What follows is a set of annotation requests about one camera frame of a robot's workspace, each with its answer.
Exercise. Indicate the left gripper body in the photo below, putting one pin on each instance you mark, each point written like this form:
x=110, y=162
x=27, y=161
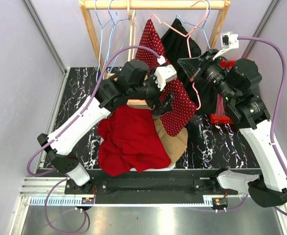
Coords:
x=160, y=106

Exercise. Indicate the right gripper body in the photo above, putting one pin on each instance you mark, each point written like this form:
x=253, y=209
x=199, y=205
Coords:
x=210, y=70

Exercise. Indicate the red polka dot skirt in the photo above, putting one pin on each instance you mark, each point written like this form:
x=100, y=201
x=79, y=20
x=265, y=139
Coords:
x=183, y=108

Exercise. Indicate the black skirt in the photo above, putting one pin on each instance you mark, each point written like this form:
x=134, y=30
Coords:
x=182, y=41

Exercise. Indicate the tan pleated skirt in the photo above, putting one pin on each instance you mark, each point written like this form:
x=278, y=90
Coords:
x=174, y=146

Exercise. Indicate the red pleated skirt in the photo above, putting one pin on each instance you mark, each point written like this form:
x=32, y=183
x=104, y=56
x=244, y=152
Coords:
x=130, y=141

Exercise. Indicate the cream wooden hanger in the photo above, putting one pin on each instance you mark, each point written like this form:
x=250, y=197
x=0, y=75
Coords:
x=132, y=31

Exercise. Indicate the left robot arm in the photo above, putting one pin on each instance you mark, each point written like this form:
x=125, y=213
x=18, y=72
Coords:
x=135, y=81

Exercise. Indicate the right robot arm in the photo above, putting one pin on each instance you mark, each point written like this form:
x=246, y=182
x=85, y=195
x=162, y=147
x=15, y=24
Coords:
x=249, y=114

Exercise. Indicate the pink garment in bin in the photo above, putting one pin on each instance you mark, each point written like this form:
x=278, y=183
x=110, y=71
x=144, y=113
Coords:
x=220, y=112

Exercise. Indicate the red plastic bin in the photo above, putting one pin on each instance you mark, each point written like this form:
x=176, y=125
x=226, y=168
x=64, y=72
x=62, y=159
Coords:
x=223, y=120

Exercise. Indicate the white plastic basket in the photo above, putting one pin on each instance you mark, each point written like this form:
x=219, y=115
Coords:
x=170, y=167

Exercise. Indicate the wooden clothes rack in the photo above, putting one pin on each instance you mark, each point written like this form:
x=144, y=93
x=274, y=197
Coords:
x=222, y=6

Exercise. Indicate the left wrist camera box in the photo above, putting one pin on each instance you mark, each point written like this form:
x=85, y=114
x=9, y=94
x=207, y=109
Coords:
x=164, y=73

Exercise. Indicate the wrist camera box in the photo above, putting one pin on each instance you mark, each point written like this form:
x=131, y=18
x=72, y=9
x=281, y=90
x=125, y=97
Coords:
x=164, y=73
x=229, y=41

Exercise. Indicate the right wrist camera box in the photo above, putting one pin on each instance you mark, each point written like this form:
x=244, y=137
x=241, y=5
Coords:
x=229, y=41

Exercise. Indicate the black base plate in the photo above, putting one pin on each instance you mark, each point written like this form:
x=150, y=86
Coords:
x=178, y=186

